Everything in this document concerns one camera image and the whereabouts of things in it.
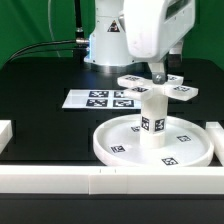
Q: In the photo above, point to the white right fence block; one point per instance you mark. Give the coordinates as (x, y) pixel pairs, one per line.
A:
(216, 133)

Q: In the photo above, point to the white left fence block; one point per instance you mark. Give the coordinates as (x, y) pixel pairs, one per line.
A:
(5, 133)

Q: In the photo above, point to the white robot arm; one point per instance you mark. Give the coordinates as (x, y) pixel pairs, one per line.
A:
(107, 51)

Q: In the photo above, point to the white round table top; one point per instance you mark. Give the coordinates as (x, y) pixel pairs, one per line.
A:
(117, 143)

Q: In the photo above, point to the white front fence rail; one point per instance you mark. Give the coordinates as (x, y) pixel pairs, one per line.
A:
(110, 180)

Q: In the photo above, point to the white cross-shaped table base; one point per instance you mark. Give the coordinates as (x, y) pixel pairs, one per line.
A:
(143, 89)

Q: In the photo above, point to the white marker sheet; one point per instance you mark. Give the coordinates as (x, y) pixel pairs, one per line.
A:
(99, 99)

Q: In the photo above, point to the white fence block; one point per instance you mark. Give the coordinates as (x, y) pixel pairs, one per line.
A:
(216, 133)
(5, 133)

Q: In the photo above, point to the black vertical pole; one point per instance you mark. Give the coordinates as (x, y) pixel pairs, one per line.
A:
(78, 19)

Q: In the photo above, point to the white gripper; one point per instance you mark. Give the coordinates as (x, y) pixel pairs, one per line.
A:
(154, 28)

